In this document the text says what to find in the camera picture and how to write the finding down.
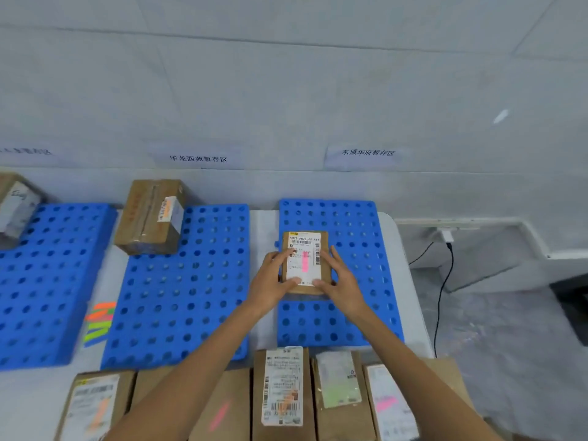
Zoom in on person's right hand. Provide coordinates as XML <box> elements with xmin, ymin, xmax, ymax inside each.
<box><xmin>313</xmin><ymin>245</ymin><xmax>371</xmax><ymax>323</ymax></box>

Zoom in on person's left hand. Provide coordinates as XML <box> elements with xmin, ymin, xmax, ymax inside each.
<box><xmin>247</xmin><ymin>250</ymin><xmax>303</xmax><ymax>318</ymax></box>

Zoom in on small cardboard parcel pink-marked label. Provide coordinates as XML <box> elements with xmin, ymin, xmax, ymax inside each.
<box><xmin>280</xmin><ymin>231</ymin><xmax>333</xmax><ymax>296</ymax></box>

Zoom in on person's left forearm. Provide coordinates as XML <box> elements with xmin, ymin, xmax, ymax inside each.
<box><xmin>105</xmin><ymin>302</ymin><xmax>273</xmax><ymax>441</ymax></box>

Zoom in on person's right forearm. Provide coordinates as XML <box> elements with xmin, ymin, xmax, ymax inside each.
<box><xmin>353</xmin><ymin>307</ymin><xmax>504</xmax><ymax>441</ymax></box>

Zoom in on blue perforated plastic pallet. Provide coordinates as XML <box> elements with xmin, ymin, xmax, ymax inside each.
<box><xmin>275</xmin><ymin>198</ymin><xmax>405</xmax><ymax>349</ymax></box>
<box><xmin>0</xmin><ymin>203</ymin><xmax>118</xmax><ymax>373</ymax></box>
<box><xmin>100</xmin><ymin>204</ymin><xmax>251</xmax><ymax>371</ymax></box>

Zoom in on cardboard parcel long white label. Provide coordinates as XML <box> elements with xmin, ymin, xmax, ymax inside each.
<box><xmin>251</xmin><ymin>346</ymin><xmax>318</xmax><ymax>441</ymax></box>

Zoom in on cardboard parcel green-marked label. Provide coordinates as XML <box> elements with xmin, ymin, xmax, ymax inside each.
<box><xmin>311</xmin><ymin>350</ymin><xmax>378</xmax><ymax>441</ymax></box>

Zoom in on cardboard parcel pink-marked white label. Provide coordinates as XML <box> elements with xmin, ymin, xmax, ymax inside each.
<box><xmin>362</xmin><ymin>362</ymin><xmax>421</xmax><ymax>441</ymax></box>

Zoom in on cardboard parcel with pink stripe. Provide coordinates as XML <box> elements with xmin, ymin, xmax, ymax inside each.
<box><xmin>130</xmin><ymin>366</ymin><xmax>251</xmax><ymax>441</ymax></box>

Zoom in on taped brown cardboard box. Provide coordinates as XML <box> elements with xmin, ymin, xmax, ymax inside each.
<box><xmin>113</xmin><ymin>179</ymin><xmax>187</xmax><ymax>257</ymax></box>

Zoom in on large brown cardboard box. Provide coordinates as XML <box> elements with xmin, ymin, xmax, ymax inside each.
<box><xmin>419</xmin><ymin>356</ymin><xmax>484</xmax><ymax>424</ymax></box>

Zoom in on neon coloured sticker strips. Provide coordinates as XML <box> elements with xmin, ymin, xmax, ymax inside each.
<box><xmin>84</xmin><ymin>301</ymin><xmax>117</xmax><ymax>349</ymax></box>

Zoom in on cardboard parcel orange-marked label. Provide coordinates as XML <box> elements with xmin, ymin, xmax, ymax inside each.
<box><xmin>54</xmin><ymin>370</ymin><xmax>138</xmax><ymax>441</ymax></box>

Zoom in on dark object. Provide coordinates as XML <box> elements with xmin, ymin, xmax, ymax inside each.
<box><xmin>549</xmin><ymin>273</ymin><xmax>588</xmax><ymax>337</ymax></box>

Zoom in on cardboard box with grey label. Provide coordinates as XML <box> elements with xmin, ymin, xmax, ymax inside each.
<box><xmin>0</xmin><ymin>172</ymin><xmax>47</xmax><ymax>251</ymax></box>

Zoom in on white paper wall sign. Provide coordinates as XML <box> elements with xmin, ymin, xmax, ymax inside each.
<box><xmin>146</xmin><ymin>142</ymin><xmax>245</xmax><ymax>172</ymax></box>
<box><xmin>323</xmin><ymin>144</ymin><xmax>410</xmax><ymax>172</ymax></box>

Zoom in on black power cable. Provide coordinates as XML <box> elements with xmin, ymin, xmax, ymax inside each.
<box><xmin>408</xmin><ymin>242</ymin><xmax>455</xmax><ymax>360</ymax></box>

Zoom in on white wall cable duct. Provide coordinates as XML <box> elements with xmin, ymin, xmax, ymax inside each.
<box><xmin>394</xmin><ymin>217</ymin><xmax>588</xmax><ymax>261</ymax></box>

